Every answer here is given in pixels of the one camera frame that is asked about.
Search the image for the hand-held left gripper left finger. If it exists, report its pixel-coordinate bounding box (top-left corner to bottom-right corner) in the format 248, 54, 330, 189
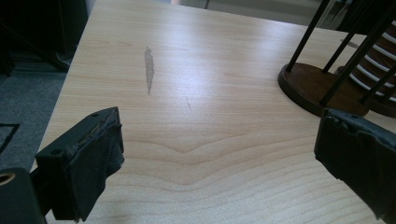
31, 106, 125, 223

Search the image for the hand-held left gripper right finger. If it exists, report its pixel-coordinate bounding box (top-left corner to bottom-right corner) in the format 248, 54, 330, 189
313, 107, 396, 224

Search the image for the black wire cup holder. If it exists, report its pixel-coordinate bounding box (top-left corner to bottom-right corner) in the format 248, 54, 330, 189
277, 0, 396, 119

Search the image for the stack of brown paper cups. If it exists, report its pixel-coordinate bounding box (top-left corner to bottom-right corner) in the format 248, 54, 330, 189
347, 19, 396, 105

